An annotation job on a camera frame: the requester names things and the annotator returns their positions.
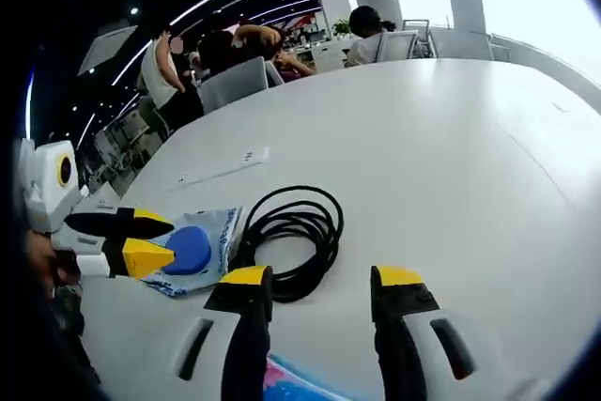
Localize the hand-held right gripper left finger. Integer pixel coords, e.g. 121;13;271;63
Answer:
154;265;275;401

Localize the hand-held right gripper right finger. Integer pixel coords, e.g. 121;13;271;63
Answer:
369;265;500;401

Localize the blue pouch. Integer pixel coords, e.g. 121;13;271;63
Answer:
265;351;351;401

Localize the clear packet with blue sponge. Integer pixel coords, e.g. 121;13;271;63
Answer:
139;206;246;300

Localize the black cable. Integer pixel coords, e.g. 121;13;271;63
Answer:
228;184;346;304

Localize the person's left hand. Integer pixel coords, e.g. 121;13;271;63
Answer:
27;230;85;290

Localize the person's dark clothing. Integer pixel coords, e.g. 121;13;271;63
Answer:
13;278;102;401

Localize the ceiling vent panel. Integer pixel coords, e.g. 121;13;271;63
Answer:
77;24;140;77

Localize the white table socket strip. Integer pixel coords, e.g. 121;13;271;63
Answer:
177;146;270;186

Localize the white table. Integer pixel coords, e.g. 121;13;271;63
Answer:
77;56;601;401

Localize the grey office chair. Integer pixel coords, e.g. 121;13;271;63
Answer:
200;56;270;114

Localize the white office chair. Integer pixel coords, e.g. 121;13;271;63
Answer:
375;29;420;63

